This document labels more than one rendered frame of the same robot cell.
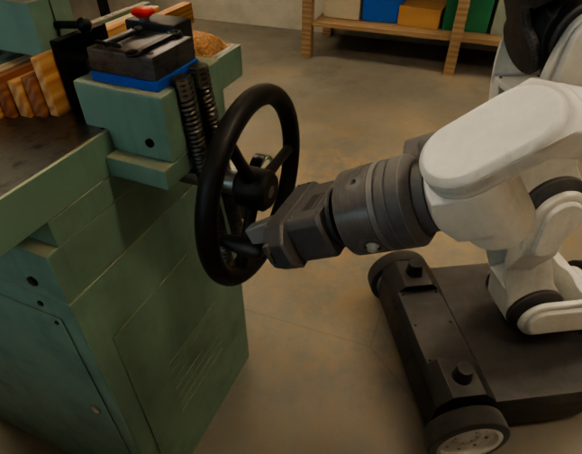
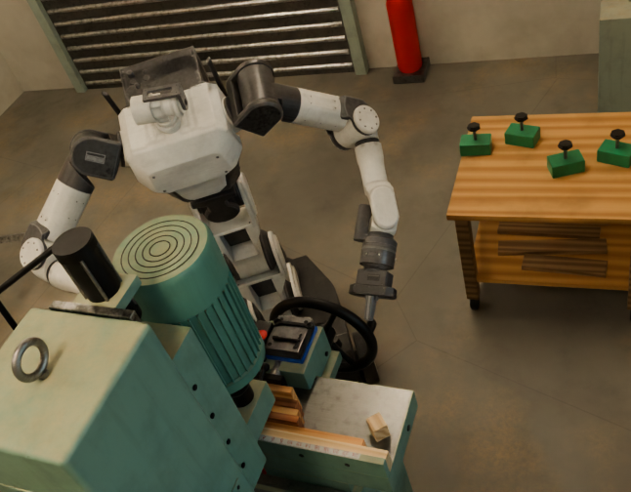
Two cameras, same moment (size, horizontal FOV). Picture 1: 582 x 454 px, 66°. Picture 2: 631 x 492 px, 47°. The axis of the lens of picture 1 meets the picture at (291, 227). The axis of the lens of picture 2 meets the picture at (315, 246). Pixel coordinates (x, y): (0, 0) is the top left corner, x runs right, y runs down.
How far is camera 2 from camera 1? 162 cm
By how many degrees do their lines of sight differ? 58
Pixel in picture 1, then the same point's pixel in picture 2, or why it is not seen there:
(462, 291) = not seen: hidden behind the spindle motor
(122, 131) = (319, 366)
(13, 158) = (351, 402)
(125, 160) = (330, 372)
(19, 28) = (266, 401)
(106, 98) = (313, 359)
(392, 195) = (389, 240)
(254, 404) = not seen: outside the picture
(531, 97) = (378, 192)
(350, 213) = (389, 258)
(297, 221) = (385, 280)
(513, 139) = (391, 200)
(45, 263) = not seen: hidden behind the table
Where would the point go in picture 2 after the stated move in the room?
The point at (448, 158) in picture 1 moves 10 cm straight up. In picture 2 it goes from (389, 218) to (382, 187)
